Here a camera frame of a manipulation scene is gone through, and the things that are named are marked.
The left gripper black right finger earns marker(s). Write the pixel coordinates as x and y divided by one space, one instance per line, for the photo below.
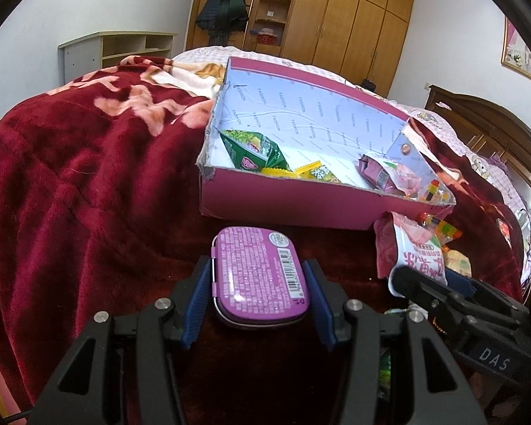
425 380

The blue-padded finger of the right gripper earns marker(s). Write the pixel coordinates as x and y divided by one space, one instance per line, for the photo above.
460 283

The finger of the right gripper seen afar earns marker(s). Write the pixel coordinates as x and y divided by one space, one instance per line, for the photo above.
422 290

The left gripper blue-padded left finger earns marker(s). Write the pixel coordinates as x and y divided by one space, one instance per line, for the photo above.
109 352

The orange cracker packet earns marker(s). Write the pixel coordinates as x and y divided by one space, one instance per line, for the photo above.
457 262

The colourful gummy candy packet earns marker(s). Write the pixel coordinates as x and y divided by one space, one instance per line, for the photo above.
443 231

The pink white snack bag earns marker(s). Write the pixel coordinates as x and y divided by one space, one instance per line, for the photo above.
401 242

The purple mint tin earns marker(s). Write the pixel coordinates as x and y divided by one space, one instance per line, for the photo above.
257 280

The green snack bag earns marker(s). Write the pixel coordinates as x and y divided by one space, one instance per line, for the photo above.
384 382
252 151

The person's right hand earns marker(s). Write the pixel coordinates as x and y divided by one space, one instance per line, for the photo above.
502 403

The wooden headboard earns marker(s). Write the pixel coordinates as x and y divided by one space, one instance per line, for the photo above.
490 131

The red floral blanket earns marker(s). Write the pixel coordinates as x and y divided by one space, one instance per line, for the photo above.
99 210

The yellow candy packet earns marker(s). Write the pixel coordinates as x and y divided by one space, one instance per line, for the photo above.
316 171
278 172

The pink cardboard box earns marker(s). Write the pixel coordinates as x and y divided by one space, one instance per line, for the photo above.
311 120

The wooden wardrobe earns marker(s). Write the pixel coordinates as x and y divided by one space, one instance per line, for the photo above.
361 40

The white low shelf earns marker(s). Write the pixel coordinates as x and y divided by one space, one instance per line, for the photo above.
105 49

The dark hanging jacket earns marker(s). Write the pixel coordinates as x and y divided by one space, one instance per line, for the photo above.
220 18

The framed wall picture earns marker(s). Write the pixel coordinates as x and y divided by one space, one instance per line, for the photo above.
515 54

